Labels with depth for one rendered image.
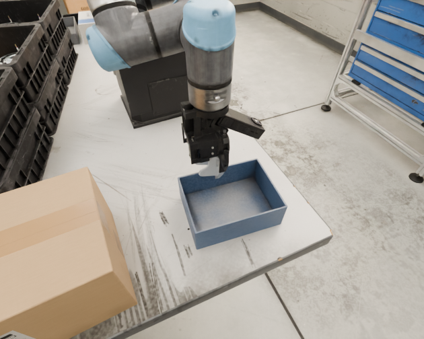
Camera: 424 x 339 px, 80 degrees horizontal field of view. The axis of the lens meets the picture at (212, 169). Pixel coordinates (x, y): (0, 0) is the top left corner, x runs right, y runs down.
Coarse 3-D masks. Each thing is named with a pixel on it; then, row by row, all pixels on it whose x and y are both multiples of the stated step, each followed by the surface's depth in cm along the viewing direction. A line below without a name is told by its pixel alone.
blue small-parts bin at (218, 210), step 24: (240, 168) 62; (192, 192) 63; (216, 192) 63; (240, 192) 63; (264, 192) 62; (192, 216) 59; (216, 216) 59; (240, 216) 59; (264, 216) 52; (216, 240) 53
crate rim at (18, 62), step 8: (24, 24) 79; (32, 24) 79; (32, 32) 75; (40, 32) 78; (32, 40) 72; (24, 48) 67; (32, 48) 71; (16, 56) 64; (24, 56) 66; (0, 64) 61; (8, 64) 61; (16, 64) 62; (24, 64) 65; (16, 72) 62
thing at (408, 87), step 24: (384, 0) 145; (408, 0) 134; (384, 24) 149; (408, 24) 137; (360, 48) 166; (408, 48) 142; (360, 72) 173; (384, 72) 158; (408, 72) 144; (384, 96) 162; (408, 96) 149
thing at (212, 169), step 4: (212, 160) 54; (216, 160) 54; (208, 164) 55; (212, 164) 55; (216, 164) 55; (204, 168) 55; (208, 168) 56; (212, 168) 56; (216, 168) 56; (200, 172) 56; (204, 172) 56; (208, 172) 57; (212, 172) 57; (216, 172) 57; (216, 176) 60; (220, 176) 59
